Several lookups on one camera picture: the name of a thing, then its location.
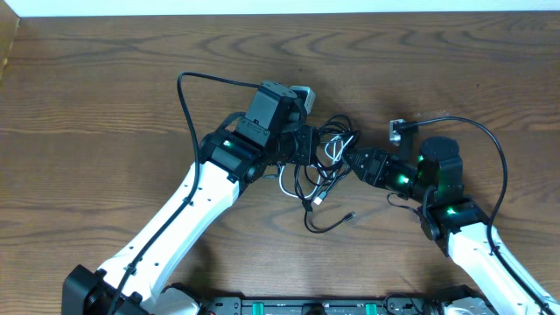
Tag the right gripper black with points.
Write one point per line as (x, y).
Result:
(378, 164)

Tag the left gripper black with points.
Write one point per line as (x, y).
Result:
(311, 145)

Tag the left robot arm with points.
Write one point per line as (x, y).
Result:
(134, 281)

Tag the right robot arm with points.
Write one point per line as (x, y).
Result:
(437, 153)

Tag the wooden side panel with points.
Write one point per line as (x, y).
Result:
(9, 23)

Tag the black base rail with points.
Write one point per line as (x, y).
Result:
(395, 304)

